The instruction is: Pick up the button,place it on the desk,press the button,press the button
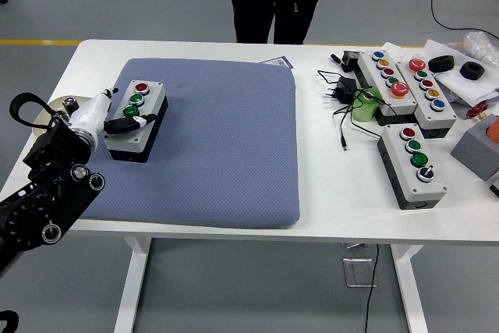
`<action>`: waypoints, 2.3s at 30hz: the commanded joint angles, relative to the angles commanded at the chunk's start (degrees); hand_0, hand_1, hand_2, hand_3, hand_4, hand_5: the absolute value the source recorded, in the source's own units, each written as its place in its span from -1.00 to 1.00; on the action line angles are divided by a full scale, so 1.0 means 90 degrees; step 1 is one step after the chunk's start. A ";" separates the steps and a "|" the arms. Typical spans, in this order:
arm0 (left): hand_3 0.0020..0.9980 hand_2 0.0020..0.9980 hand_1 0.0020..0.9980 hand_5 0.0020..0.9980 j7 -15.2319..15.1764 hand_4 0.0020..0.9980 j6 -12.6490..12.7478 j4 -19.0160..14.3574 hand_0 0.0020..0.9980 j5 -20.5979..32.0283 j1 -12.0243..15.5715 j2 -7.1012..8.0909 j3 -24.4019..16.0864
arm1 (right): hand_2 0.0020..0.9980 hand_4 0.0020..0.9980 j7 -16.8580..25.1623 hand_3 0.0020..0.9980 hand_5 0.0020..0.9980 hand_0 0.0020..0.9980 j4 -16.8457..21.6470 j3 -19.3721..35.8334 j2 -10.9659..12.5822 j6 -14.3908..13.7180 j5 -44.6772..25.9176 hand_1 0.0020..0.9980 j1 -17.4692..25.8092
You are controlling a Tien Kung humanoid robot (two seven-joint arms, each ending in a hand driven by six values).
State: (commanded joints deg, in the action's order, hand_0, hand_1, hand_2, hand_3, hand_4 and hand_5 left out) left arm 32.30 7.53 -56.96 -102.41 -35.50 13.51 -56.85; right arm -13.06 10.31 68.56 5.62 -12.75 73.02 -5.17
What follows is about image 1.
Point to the white tape roll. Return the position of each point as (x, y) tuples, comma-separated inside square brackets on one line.
[(42, 119)]

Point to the five-button box with plain mushroom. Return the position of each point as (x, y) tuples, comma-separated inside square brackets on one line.
[(444, 114)]

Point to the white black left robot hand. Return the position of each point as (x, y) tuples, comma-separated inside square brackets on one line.
[(93, 112)]

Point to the blue-grey quilted mat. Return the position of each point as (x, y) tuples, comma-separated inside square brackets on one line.
[(226, 146)]

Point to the metal floor socket plate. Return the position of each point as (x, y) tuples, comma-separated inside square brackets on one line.
[(352, 274)]

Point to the green tape dispenser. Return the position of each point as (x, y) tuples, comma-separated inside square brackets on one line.
[(364, 110)]

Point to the orange cylinder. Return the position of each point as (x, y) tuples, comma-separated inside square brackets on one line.
[(495, 130)]

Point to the person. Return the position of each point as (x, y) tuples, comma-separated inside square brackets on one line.
[(273, 1)]

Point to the grey block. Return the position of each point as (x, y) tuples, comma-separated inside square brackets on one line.
[(477, 149)]

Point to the small black device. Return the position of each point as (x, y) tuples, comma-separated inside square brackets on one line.
[(351, 58)]

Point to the white table leg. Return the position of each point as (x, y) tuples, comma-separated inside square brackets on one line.
[(130, 290), (411, 290)]

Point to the five-button box with labelled mushroom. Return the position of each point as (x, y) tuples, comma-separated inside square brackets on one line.
[(380, 79)]

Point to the clear plastic bag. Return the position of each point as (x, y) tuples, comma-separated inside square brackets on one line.
[(481, 46)]

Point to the grey four-button control box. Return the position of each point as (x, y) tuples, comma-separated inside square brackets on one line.
[(150, 97), (399, 169)]

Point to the purple label card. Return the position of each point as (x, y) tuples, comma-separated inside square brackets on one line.
[(278, 62)]

